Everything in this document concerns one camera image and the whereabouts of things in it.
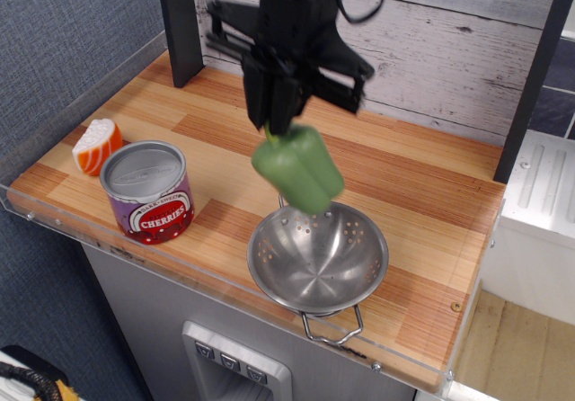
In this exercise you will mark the black support post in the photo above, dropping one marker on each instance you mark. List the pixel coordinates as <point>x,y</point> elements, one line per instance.
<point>546,48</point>
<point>183,39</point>

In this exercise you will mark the yellow object at corner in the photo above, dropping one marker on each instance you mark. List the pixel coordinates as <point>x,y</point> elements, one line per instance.
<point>67,393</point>

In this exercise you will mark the toy cherries can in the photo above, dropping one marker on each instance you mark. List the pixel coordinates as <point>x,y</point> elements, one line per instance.
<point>149,192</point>

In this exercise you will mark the orange white food wedge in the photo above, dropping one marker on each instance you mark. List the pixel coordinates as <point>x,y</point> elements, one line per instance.
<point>100,140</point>

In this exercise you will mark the steel colander with handles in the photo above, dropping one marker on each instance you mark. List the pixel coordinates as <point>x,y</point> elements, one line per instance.
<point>318,265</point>

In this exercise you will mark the white toy sink unit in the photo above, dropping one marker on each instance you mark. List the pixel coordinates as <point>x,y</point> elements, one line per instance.
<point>530,259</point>

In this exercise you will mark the grey toy fridge cabinet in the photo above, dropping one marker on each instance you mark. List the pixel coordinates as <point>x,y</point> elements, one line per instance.
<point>151,311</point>

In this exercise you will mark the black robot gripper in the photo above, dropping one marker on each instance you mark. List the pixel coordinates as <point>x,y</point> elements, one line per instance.
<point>289,50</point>

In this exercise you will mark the black left support post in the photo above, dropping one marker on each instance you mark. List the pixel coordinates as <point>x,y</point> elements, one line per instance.
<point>183,39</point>

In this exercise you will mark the silver dispenser panel with buttons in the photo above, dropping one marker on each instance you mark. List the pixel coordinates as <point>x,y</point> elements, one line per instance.
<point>227,370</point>

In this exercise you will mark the green toy bell pepper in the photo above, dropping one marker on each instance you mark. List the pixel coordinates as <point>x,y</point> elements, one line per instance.
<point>299,166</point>

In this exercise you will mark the black right support post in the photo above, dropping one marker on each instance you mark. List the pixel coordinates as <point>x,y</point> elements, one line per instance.
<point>546,48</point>

